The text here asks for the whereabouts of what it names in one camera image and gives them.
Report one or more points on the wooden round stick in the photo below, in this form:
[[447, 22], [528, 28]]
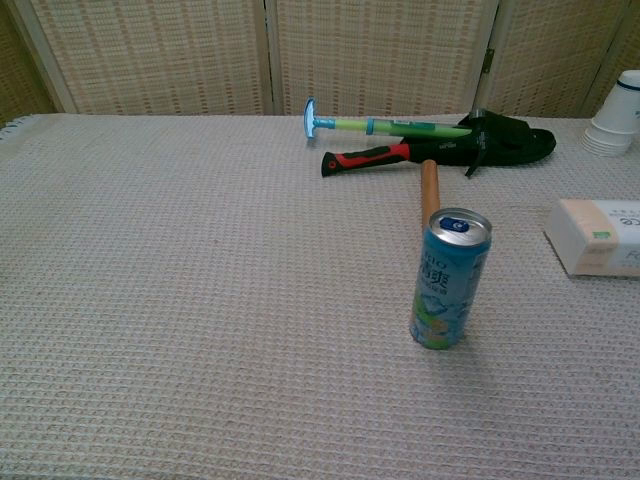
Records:
[[430, 195]]

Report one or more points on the silver drink can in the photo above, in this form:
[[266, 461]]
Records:
[[445, 280]]

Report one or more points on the woven folding screen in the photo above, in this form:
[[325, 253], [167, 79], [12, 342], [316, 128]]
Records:
[[150, 50]]

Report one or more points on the beige woven tablecloth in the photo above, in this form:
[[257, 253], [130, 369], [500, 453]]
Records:
[[200, 300]]

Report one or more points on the metal screen hinge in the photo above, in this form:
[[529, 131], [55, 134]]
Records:
[[489, 61]]

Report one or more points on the black fabric tool sheath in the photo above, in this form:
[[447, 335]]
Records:
[[510, 142]]

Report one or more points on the white rectangular box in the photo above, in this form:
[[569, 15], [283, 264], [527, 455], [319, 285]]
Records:
[[585, 235]]

